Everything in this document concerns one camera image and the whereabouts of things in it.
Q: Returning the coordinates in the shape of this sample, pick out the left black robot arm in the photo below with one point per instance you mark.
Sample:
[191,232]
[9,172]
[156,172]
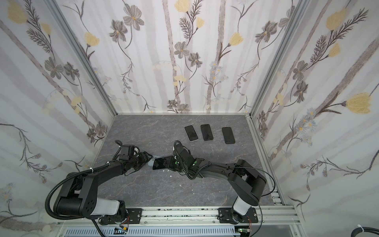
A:
[76,196]

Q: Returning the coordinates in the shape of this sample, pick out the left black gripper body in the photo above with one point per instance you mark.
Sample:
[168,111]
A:
[140,161]

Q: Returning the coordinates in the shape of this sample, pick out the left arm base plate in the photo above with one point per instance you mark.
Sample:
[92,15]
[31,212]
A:
[125,216]

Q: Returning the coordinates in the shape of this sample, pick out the white perforated cable duct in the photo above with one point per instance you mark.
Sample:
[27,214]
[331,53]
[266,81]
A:
[175,231]

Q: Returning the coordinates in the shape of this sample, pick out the black phone case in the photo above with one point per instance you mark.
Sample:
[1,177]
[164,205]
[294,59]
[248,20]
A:
[206,132]
[228,135]

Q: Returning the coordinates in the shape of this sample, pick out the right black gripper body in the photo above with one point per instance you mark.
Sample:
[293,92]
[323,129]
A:
[170,162]

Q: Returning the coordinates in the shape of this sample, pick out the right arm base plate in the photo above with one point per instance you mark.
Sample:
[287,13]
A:
[230,216]

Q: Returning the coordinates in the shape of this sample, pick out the aluminium mounting rail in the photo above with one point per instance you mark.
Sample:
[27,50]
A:
[196,216]

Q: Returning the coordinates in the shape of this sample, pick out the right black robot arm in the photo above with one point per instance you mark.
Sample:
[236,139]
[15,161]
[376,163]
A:
[247,182]

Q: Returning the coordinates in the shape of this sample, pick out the translucent green case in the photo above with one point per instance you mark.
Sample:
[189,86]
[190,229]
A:
[151,161]

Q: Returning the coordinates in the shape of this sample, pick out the black phone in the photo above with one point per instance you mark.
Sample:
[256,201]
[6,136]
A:
[191,133]
[166,163]

